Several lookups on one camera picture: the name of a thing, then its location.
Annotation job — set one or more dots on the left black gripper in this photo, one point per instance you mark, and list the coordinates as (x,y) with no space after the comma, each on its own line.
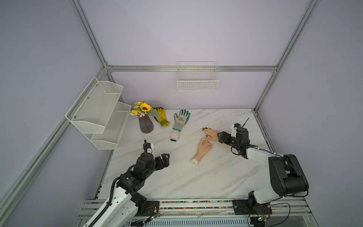
(164,160)

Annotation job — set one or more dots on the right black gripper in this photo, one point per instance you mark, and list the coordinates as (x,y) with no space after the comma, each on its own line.
(227,136)

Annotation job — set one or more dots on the mannequin hand with black watch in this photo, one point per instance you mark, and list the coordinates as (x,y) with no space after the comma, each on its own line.
(211,134)

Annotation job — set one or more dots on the white fitness band watch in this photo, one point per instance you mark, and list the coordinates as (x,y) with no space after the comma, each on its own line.
(174,135)

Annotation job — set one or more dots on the mannequin hand with white band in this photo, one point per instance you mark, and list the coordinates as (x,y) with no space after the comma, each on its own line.
(204,148)

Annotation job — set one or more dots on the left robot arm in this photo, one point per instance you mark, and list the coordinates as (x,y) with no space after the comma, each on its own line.
(125,201)

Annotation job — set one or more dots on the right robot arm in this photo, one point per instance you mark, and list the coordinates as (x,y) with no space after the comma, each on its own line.
(286,177)

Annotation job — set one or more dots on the dark ribbed vase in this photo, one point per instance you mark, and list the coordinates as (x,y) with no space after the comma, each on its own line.
(146,125)

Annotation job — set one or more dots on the yellow work glove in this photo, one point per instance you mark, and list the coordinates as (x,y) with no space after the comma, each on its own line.
(162,119)

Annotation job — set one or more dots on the artificial sunflower bouquet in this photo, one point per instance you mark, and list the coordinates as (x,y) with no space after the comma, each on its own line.
(142,109)

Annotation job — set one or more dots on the green grey work glove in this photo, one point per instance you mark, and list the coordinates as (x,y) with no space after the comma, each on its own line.
(181,119)

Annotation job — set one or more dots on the white two-tier mesh shelf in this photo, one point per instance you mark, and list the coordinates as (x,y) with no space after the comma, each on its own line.
(99,114)

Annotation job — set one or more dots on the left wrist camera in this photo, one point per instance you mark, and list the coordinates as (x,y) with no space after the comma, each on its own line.
(148,147)

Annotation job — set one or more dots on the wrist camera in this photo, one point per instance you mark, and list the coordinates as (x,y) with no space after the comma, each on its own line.
(148,147)
(234,129)

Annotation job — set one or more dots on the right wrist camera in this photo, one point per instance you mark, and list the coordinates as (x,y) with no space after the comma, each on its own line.
(234,129)

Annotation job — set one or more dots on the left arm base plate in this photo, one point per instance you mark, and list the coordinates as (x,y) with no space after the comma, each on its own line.
(148,208)

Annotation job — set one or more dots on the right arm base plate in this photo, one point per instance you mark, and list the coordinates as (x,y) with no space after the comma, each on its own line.
(244,207)

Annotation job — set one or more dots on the aluminium front rail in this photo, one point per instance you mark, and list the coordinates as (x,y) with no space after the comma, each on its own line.
(286,212)

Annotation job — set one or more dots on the white wire wall basket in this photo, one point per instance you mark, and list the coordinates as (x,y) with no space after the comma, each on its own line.
(197,76)

